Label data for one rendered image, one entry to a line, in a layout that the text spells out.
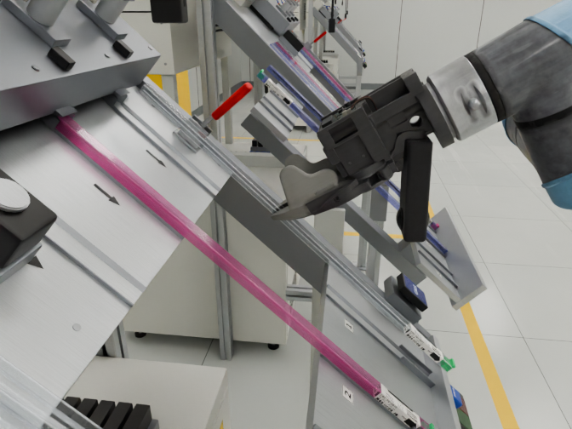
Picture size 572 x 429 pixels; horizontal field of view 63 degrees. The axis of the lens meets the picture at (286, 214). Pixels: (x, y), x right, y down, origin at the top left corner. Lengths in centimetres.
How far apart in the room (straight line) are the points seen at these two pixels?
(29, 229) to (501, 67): 40
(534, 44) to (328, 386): 36
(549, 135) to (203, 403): 59
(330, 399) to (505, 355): 155
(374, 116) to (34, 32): 31
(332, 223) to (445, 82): 50
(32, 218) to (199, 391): 54
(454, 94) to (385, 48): 755
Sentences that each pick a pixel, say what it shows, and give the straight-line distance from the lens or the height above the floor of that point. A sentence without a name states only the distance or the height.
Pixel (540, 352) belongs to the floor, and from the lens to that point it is 205.
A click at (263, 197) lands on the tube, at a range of 54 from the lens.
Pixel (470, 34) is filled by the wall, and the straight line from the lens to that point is 819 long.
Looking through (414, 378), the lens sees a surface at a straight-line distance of 64.
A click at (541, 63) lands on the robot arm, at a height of 112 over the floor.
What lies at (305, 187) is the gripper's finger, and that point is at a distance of 51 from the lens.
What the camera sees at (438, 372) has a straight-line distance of 68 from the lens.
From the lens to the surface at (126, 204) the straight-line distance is 44.
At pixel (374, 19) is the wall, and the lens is 799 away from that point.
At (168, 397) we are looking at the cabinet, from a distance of 79.
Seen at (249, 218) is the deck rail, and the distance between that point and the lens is 65.
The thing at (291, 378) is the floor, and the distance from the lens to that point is 171.
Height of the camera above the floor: 117
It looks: 23 degrees down
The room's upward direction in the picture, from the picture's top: straight up
